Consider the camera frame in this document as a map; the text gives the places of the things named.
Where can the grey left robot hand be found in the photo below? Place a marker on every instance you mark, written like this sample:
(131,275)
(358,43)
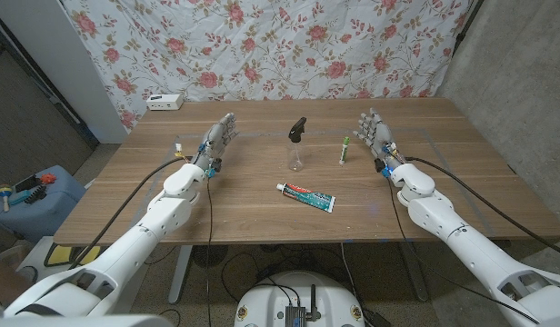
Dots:
(214,143)

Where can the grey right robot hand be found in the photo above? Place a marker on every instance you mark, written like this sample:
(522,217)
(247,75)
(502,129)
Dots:
(379,136)

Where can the clear plastic spray bottle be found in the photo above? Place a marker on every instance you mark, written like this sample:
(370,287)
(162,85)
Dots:
(296,156)

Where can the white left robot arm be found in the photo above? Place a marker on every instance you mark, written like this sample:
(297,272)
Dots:
(166,213)

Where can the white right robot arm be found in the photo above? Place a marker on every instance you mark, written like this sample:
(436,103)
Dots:
(443,218)

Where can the green white marker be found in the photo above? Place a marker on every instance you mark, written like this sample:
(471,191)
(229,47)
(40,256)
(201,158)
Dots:
(344,151)

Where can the toothpaste tube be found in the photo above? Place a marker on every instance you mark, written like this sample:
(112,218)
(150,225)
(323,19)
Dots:
(307,197)

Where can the grey tape table outline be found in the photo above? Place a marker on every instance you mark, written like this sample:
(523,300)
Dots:
(262,134)

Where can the white power strip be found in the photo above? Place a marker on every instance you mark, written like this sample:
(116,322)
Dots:
(164,102)

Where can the floral backdrop cloth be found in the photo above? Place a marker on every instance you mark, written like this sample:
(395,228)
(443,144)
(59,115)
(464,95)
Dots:
(262,50)

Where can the white table leg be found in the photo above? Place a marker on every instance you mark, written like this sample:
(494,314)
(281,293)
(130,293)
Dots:
(414,272)
(180,272)

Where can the black backdrop pole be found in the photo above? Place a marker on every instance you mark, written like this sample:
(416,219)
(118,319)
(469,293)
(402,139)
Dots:
(466,25)

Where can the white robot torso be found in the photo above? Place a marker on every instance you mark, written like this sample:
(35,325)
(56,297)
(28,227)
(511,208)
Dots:
(271,300)

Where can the orange toy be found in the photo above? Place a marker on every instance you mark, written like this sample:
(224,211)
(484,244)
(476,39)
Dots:
(48,178)

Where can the blue storage box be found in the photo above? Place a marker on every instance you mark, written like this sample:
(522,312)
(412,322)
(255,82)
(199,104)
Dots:
(48,213)

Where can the black bristle brush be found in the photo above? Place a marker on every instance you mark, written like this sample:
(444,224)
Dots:
(36,194)

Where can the black block toy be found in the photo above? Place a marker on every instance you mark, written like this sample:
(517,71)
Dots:
(27,183)

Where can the yellow black floor mat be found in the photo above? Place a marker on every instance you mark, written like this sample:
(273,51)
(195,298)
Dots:
(59,255)

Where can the yellow blue rattle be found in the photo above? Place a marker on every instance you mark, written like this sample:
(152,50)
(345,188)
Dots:
(4,191)

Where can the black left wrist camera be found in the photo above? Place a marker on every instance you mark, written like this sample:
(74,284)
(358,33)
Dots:
(212,170)

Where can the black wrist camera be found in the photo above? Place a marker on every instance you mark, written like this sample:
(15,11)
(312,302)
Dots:
(383,170)
(212,170)

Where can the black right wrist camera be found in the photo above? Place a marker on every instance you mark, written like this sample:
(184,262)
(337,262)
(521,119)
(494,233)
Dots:
(383,170)

